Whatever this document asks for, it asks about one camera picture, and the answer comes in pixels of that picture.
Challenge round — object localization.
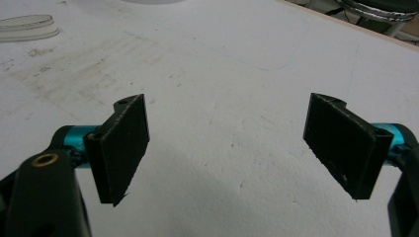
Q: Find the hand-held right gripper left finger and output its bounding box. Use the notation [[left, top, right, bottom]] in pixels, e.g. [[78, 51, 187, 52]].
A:
[[49, 93, 151, 207]]

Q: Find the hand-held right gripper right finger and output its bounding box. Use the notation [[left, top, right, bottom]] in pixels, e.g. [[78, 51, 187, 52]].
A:
[[302, 92, 419, 200]]

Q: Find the white oval lid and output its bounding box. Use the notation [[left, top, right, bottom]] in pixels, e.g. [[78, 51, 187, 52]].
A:
[[0, 14, 60, 43]]

